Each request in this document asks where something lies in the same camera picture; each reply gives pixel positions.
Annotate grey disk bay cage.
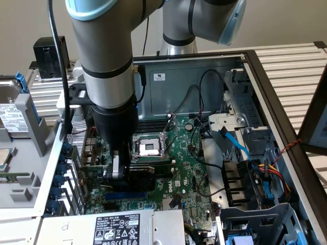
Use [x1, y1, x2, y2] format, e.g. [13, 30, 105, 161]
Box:
[216, 203, 311, 245]

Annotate light blue SATA wire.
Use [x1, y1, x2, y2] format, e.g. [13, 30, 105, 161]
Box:
[217, 126, 253, 168]

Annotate black plastic box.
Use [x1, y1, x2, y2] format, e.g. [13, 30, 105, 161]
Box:
[33, 36, 71, 80]

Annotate metal socket cover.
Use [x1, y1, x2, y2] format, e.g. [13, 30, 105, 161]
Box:
[159, 114, 179, 140]

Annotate thin black wire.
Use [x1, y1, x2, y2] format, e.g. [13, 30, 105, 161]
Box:
[173, 84, 203, 114]
[189, 121, 223, 170]
[198, 69, 227, 114]

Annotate thin black hanging cable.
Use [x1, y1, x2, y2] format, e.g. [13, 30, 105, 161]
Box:
[142, 19, 150, 56]

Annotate wrist camera with black bracket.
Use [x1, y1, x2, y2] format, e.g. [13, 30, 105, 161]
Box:
[56, 83, 93, 120]

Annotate lilac blue plastic block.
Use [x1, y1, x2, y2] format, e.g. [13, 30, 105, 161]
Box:
[226, 234, 254, 245]

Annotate grey power supply unit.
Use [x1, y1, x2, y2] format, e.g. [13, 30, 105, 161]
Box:
[37, 209, 186, 245]

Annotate open grey PC case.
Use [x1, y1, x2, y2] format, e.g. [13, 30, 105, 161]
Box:
[0, 50, 327, 245]

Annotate silver CPU socket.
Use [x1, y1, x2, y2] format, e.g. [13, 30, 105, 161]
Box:
[130, 134, 168, 163]

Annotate black plastic fan shroud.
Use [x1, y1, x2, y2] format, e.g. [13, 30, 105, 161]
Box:
[221, 158, 263, 208]

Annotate blue plastic latch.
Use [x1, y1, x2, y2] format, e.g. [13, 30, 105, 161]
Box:
[263, 178, 274, 203]

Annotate yellow black sleeved power cable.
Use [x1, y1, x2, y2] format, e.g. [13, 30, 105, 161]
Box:
[184, 221, 214, 237]

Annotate silver CPU chip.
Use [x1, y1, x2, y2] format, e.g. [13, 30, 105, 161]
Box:
[0, 147, 13, 174]

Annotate green Dell motherboard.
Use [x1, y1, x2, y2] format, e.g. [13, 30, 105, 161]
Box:
[85, 115, 217, 233]

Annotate green GPU with black cooler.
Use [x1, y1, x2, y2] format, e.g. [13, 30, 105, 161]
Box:
[73, 145, 157, 193]

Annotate black angled plug cable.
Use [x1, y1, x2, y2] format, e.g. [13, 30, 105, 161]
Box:
[132, 64, 148, 103]

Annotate grey parts rack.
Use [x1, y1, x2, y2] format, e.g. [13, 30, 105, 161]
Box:
[0, 93, 64, 212]

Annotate red black twisted wire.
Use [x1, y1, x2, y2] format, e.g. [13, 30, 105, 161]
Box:
[271, 138, 302, 167]
[72, 127, 101, 164]

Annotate silver hard disk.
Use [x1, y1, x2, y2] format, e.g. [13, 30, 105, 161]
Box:
[0, 79, 31, 140]

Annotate dark framed panel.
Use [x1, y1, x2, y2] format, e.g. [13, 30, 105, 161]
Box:
[297, 72, 327, 154]

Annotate silver metal drive cage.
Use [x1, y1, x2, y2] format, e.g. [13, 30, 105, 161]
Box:
[208, 68, 278, 160]

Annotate blue expansion slot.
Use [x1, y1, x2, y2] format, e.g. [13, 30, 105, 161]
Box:
[105, 191, 149, 202]

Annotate thick black camera cable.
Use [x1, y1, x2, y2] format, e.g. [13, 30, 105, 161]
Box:
[48, 0, 75, 135]

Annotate blue disk carrier rail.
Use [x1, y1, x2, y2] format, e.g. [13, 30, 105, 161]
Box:
[14, 70, 40, 123]

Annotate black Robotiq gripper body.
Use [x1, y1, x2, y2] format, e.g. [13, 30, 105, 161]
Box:
[90, 94, 140, 166]

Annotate yellow red power wires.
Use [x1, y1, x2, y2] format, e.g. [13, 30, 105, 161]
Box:
[256, 163, 292, 199]

